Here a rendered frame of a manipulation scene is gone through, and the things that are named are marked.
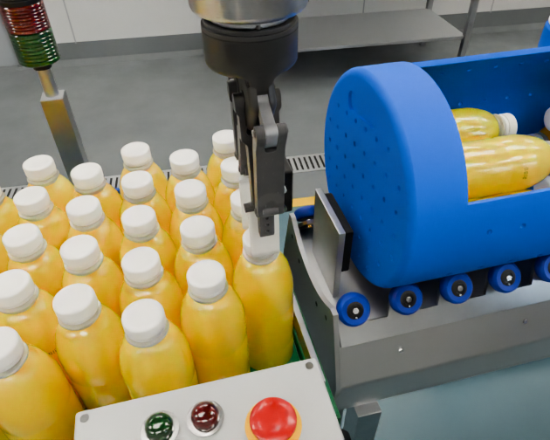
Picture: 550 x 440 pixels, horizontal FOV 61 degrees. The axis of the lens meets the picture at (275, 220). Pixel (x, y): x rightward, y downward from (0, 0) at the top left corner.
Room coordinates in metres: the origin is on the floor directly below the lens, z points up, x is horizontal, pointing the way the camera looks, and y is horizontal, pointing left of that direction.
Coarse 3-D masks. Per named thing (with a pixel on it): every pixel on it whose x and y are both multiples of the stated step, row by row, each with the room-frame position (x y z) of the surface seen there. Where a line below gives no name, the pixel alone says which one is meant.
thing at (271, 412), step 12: (264, 408) 0.18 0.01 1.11; (276, 408) 0.18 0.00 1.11; (288, 408) 0.18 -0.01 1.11; (252, 420) 0.17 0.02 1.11; (264, 420) 0.17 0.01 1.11; (276, 420) 0.17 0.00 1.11; (288, 420) 0.17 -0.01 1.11; (252, 432) 0.16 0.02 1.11; (264, 432) 0.16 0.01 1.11; (276, 432) 0.16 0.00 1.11; (288, 432) 0.16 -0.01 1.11
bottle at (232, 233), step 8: (232, 216) 0.43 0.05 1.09; (224, 224) 0.44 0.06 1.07; (232, 224) 0.43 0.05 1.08; (240, 224) 0.43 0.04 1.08; (224, 232) 0.44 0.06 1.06; (232, 232) 0.43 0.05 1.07; (240, 232) 0.42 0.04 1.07; (224, 240) 0.43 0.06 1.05; (232, 240) 0.42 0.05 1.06; (240, 240) 0.42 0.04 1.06; (232, 248) 0.42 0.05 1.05; (240, 248) 0.41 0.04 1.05; (232, 256) 0.42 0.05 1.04
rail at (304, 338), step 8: (296, 304) 0.39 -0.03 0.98; (296, 312) 0.37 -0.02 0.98; (296, 320) 0.36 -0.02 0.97; (296, 328) 0.36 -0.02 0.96; (304, 328) 0.35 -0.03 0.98; (304, 336) 0.34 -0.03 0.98; (304, 344) 0.33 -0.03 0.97; (312, 344) 0.32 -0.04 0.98; (304, 352) 0.33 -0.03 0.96; (312, 352) 0.31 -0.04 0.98; (320, 368) 0.29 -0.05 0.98
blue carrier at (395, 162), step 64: (384, 64) 0.55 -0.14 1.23; (448, 64) 0.61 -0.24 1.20; (512, 64) 0.66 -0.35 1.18; (384, 128) 0.45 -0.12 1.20; (448, 128) 0.43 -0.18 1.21; (384, 192) 0.42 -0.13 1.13; (448, 192) 0.38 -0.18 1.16; (384, 256) 0.40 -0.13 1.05; (448, 256) 0.37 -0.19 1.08; (512, 256) 0.40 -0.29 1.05
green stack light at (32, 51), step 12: (12, 36) 0.72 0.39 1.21; (24, 36) 0.72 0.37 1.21; (36, 36) 0.72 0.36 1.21; (48, 36) 0.74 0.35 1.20; (24, 48) 0.72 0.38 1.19; (36, 48) 0.72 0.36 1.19; (48, 48) 0.73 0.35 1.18; (24, 60) 0.72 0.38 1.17; (36, 60) 0.72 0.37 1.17; (48, 60) 0.73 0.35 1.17
